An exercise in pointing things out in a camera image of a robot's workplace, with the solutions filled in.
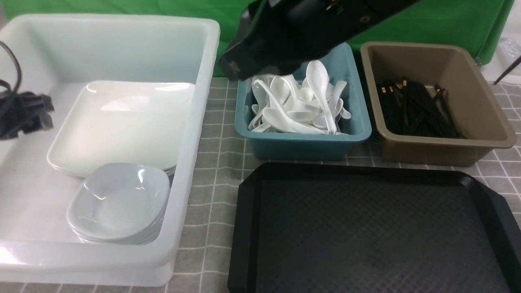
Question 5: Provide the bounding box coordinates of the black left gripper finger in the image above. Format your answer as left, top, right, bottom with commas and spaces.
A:
0, 92, 55, 140

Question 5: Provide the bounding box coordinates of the large white square plate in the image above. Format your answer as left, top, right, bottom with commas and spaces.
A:
47, 81, 195, 177

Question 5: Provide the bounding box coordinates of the small white bowl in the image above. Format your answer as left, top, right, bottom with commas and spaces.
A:
66, 163, 171, 240

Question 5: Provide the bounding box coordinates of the white ceramic soup spoon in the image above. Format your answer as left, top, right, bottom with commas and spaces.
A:
306, 61, 337, 135

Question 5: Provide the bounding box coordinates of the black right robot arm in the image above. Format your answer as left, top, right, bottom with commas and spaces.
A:
218, 0, 416, 81

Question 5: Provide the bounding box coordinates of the large white plastic bin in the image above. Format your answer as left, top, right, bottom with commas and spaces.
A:
1, 14, 220, 287

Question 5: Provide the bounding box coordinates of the white plates stack in bin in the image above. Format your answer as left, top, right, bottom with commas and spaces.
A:
163, 164, 177, 177

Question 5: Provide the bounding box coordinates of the white bowls stack in bin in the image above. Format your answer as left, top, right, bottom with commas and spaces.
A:
71, 219, 163, 245

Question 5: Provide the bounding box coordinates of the teal plastic bin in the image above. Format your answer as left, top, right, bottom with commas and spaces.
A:
235, 43, 372, 161

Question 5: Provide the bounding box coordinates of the pile of white spoons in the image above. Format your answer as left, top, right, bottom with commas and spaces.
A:
247, 75, 329, 134

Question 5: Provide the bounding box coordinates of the black serving tray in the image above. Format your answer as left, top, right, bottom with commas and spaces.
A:
227, 162, 521, 293

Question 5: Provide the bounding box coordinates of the pile of black chopsticks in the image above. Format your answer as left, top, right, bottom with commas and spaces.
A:
376, 77, 466, 139

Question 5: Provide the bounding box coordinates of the brown plastic bin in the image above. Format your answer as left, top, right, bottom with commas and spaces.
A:
360, 42, 516, 166

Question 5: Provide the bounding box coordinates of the green backdrop cloth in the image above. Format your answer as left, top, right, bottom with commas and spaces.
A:
1, 0, 514, 65

